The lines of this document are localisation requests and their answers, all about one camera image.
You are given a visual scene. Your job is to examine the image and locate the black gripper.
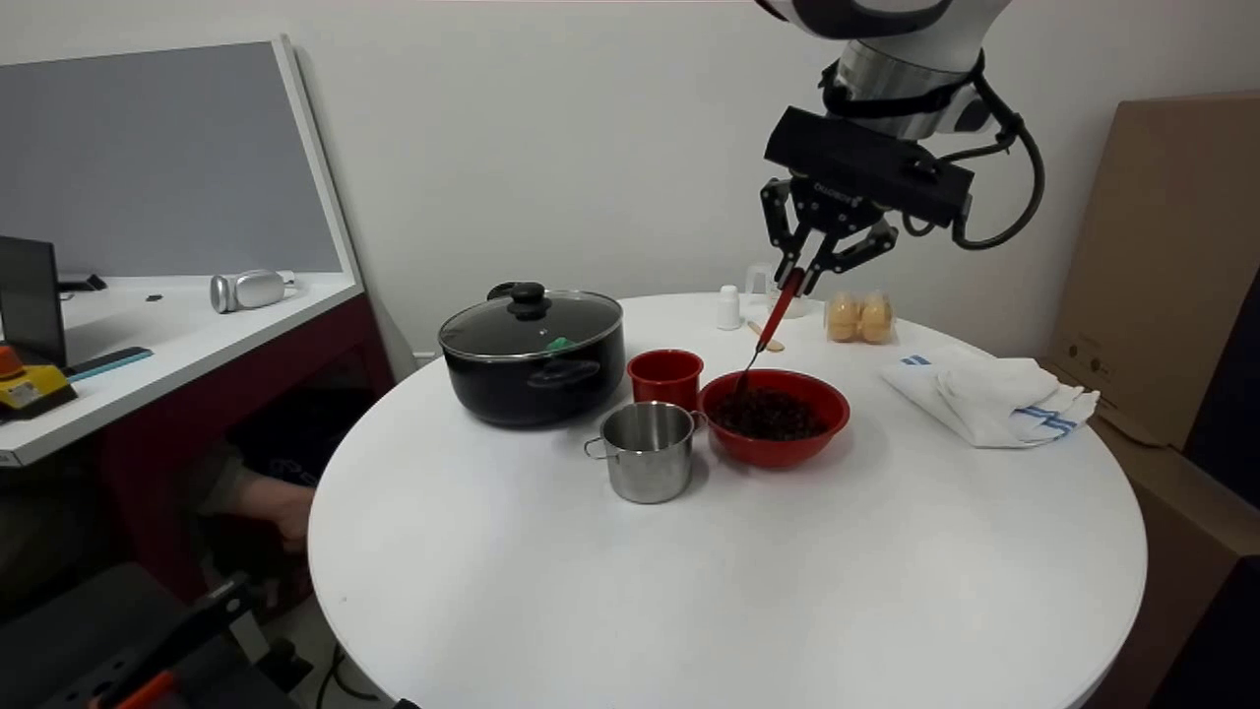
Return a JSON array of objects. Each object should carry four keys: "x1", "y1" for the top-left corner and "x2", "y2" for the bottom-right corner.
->
[{"x1": 754, "y1": 177, "x2": 901, "y2": 298}]

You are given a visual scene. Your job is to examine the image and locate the red handled metal spoon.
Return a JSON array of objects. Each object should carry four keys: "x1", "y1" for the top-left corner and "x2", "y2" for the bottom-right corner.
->
[{"x1": 728, "y1": 267, "x2": 807, "y2": 406}]

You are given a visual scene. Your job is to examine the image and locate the dark coffee beans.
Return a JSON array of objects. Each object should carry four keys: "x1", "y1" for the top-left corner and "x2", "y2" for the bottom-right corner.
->
[{"x1": 707, "y1": 387, "x2": 833, "y2": 445}]

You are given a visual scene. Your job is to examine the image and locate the red bowl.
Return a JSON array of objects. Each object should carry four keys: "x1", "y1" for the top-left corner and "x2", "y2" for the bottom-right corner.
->
[{"x1": 697, "y1": 365, "x2": 853, "y2": 473}]

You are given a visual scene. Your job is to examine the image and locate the clear glass measuring cup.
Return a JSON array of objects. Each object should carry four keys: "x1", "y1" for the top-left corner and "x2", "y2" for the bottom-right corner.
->
[{"x1": 739, "y1": 259, "x2": 792, "y2": 327}]

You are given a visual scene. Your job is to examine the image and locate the stainless steel cup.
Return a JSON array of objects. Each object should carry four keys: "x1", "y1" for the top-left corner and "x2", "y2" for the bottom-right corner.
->
[{"x1": 577, "y1": 399, "x2": 699, "y2": 507}]

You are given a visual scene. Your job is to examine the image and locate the beige round bun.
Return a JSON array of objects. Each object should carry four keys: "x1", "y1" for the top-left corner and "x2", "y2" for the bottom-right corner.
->
[
  {"x1": 821, "y1": 293, "x2": 866, "y2": 348},
  {"x1": 853, "y1": 286, "x2": 899, "y2": 348}
]

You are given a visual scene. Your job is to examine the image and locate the small white bottle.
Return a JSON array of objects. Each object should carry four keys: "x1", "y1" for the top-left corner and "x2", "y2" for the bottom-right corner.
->
[{"x1": 712, "y1": 281, "x2": 749, "y2": 336}]

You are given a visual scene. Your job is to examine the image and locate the red enamel mug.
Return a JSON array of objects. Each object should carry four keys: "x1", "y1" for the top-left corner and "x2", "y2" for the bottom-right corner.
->
[{"x1": 624, "y1": 348, "x2": 707, "y2": 416}]

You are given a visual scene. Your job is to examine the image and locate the white towel blue print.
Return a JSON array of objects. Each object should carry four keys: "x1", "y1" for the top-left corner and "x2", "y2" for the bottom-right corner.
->
[{"x1": 878, "y1": 349, "x2": 1101, "y2": 452}]

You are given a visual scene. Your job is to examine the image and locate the glass pot lid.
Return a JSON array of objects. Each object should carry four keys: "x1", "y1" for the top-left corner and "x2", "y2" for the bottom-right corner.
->
[{"x1": 438, "y1": 281, "x2": 624, "y2": 365}]

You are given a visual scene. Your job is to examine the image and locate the black cooking pot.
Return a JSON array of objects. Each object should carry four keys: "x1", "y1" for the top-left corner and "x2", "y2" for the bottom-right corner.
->
[{"x1": 438, "y1": 327, "x2": 631, "y2": 432}]

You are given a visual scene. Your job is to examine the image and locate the brown cardboard box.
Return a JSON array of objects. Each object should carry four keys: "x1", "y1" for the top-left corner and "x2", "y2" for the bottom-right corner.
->
[{"x1": 1085, "y1": 416, "x2": 1260, "y2": 709}]

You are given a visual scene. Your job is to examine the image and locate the person leg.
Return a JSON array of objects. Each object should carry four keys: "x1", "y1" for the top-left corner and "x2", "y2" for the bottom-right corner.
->
[{"x1": 193, "y1": 450, "x2": 319, "y2": 554}]

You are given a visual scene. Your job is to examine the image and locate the white desk maroon side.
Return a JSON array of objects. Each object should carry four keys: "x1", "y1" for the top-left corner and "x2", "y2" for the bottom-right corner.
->
[{"x1": 0, "y1": 267, "x2": 397, "y2": 624}]

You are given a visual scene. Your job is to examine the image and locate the grey partition board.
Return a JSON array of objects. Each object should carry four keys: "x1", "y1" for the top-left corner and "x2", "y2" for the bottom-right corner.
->
[{"x1": 0, "y1": 36, "x2": 364, "y2": 284}]

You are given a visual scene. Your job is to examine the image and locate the black laptop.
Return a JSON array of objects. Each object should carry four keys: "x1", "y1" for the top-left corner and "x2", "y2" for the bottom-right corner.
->
[{"x1": 0, "y1": 234, "x2": 72, "y2": 370}]

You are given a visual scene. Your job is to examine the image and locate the yellow box red button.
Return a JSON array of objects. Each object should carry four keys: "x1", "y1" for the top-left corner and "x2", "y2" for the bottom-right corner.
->
[{"x1": 0, "y1": 341, "x2": 80, "y2": 420}]

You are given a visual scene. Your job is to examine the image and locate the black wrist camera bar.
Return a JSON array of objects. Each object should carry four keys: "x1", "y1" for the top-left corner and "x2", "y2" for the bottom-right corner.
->
[{"x1": 760, "y1": 108, "x2": 976, "y2": 227}]

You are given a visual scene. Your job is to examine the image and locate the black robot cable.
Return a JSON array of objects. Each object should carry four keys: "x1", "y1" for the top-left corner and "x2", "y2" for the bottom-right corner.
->
[{"x1": 901, "y1": 55, "x2": 1051, "y2": 251}]

